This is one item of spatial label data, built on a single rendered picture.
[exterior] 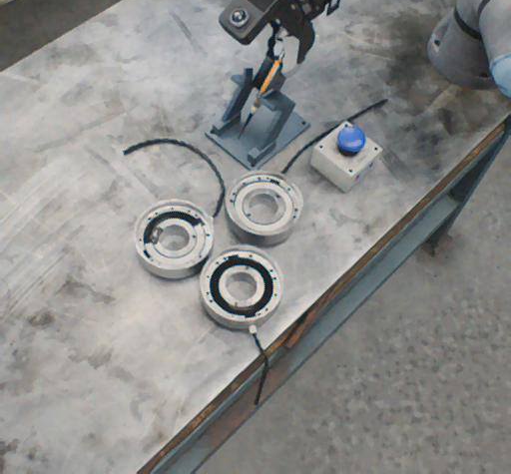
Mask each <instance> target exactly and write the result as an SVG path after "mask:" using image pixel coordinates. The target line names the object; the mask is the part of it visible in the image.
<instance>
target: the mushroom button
mask: <svg viewBox="0 0 511 474"><path fill-rule="evenodd" d="M337 141H338V143H339V144H340V147H341V148H343V149H344V150H346V151H350V152H357V151H359V150H361V149H362V148H363V147H365V143H366V136H365V134H363V133H362V132H361V131H360V129H359V128H357V127H354V126H346V127H344V128H342V129H341V131H340V132H339V133H338V136H337Z"/></svg>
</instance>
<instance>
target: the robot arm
mask: <svg viewBox="0 0 511 474"><path fill-rule="evenodd" d="M340 1H341V0H337V2H335V3H333V4H332V5H331V2H332V0H232V1H231V3H230V4H229V5H228V6H227V7H226V8H225V11H224V12H222V13H221V14H220V15H219V17H218V20H219V23H220V25H221V26H222V29H224V30H225V32H227V33H228V34H229V35H230V36H231V37H233V38H234V39H235V40H236V41H238V42H240V43H241V44H243V45H249V44H250V43H251V42H252V41H253V40H254V39H255V38H256V37H257V40H258V44H259V47H260V50H261V53H262V55H263V58H265V56H271V55H274V46H275V44H276V40H275V39H276V38H277V37H278V36H279V35H280V34H281V33H282V32H283V31H284V30H285V32H286V33H288V35H286V36H284V37H283V38H282V45H283V48H284V56H283V58H282V69H281V70H280V71H281V73H282V74H283V76H284V77H285V78H286V79H288V78H290V77H291V76H293V75H294V74H295V73H296V72H297V71H298V70H299V68H300V67H301V65H303V62H304V61H305V59H306V58H307V57H308V56H309V55H310V54H311V53H312V52H313V51H314V50H315V48H316V47H317V44H318V42H320V36H318V35H315V32H314V29H313V26H312V25H313V23H312V22H311V21H312V20H314V19H315V18H316V17H318V16H320V15H321V14H323V12H324V11H325V7H326V4H327V3H328V6H327V12H326V16H329V15H330V14H331V13H333V12H334V11H337V10H338V9H339V5H340ZM427 53H428V57H429V60H430V63H431V64H432V66H433V67H435V68H436V70H437V71H438V72H439V73H440V74H441V76H443V77H444V78H445V79H447V80H448V81H450V82H453V83H455V84H457V85H459V86H462V87H466V88H471V89H480V91H484V89H485V90H493V88H496V87H498V90H499V91H500V92H501V93H502V94H503V95H506V96H507V97H509V98H511V0H458V1H456V3H455V5H454V7H453V8H452V10H451V11H450V12H449V13H448V14H447V15H446V16H445V17H444V18H443V19H442V21H441V22H440V23H439V24H438V25H436V26H435V28H434V29H433V31H432V33H431V36H430V38H429V42H428V45H427Z"/></svg>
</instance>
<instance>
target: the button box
mask: <svg viewBox="0 0 511 474"><path fill-rule="evenodd" d="M346 126H352V125H351V124H349V123H347V122H346V121H345V122H344V123H342V124H341V125H340V126H339V127H338V128H336V129H335V131H334V132H333V133H330V134H329V135H328V136H327V137H326V138H324V139H323V140H322V141H321V142H320V143H318V144H316V145H315V146H314V148H313V152H312V156H311V160H310V165H311V166H312V167H313V168H314V169H316V170H318V171H319V172H320V173H321V174H323V175H324V176H325V178H326V179H327V180H329V181H330V182H331V183H332V184H335V185H336V186H337V187H338V188H339V189H341V190H342V191H343V192H344V194H345V193H346V192H348V191H349V190H351V189H352V188H353V187H354V186H355V185H356V184H357V183H358V182H360V181H361V180H362V179H364V177H365V176H366V175H367V174H368V173H370V172H371V171H372V170H373V169H374V168H375V167H376V164H377V161H378V158H379V155H381V153H382V149H381V148H379V147H377V145H376V144H375V143H374V142H372V141H371V140H370V139H368V138H367V137H366V143H365V147H363V148H362V149H361V150H359V151H357V152H350V151H346V150H344V149H343V148H341V147H340V144H339V143H338V141H337V136H338V133H339V132H340V131H341V129H342V128H344V127H346Z"/></svg>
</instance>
